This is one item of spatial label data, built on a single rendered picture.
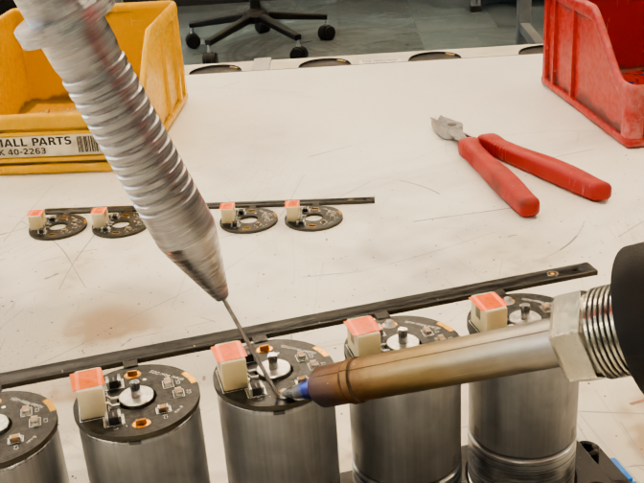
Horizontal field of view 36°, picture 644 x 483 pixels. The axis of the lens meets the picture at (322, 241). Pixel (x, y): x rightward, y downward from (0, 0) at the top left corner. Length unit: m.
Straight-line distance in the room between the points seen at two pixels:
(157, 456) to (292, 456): 0.03
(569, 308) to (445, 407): 0.06
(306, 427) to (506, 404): 0.05
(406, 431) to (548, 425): 0.03
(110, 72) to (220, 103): 0.43
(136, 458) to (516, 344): 0.08
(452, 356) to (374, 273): 0.21
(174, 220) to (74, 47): 0.03
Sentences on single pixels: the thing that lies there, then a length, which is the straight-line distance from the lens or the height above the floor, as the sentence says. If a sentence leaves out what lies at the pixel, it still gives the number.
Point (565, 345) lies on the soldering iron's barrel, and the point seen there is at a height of 0.84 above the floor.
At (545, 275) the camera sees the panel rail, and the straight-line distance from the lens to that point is 0.24.
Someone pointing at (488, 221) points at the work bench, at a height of 0.75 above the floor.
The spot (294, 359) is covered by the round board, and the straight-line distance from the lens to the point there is 0.21.
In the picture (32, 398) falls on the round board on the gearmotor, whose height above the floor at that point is 0.81.
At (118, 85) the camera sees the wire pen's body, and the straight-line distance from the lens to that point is 0.16.
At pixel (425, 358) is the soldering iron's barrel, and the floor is 0.83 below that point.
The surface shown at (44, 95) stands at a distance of 0.63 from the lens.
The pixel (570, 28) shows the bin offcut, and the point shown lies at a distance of 0.56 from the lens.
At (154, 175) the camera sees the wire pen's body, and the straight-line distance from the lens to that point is 0.16.
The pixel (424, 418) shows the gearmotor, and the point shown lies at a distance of 0.21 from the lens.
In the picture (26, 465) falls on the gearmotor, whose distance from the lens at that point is 0.20.
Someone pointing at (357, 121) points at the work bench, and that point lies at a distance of 0.54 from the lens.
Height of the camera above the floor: 0.92
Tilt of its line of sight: 25 degrees down
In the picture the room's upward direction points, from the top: 4 degrees counter-clockwise
